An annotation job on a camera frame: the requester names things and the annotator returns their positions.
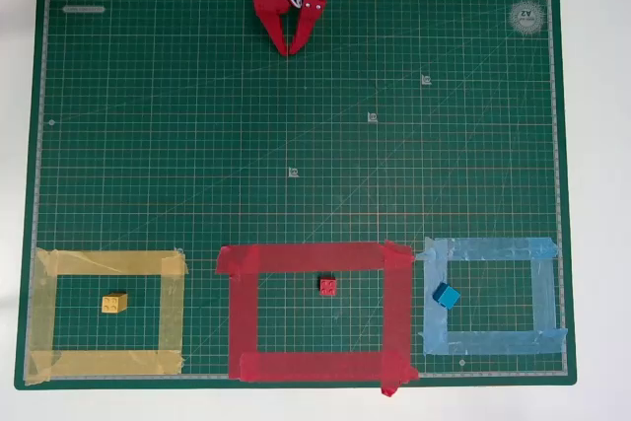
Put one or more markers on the yellow cube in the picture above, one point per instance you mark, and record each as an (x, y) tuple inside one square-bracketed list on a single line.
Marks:
[(114, 303)]

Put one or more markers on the red tape square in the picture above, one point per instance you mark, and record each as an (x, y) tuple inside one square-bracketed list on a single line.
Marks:
[(244, 317)]

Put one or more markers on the yellow tape square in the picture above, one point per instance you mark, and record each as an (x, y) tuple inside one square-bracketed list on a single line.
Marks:
[(108, 263)]

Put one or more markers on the red cube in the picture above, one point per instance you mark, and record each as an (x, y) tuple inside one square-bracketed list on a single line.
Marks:
[(328, 287)]

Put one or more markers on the blue tape square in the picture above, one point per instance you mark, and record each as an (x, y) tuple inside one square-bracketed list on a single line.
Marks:
[(435, 327)]

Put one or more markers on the green cutting mat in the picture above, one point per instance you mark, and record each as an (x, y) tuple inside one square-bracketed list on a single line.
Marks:
[(148, 145)]

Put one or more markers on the blue cube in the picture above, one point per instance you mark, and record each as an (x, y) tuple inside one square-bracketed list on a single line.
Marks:
[(446, 296)]

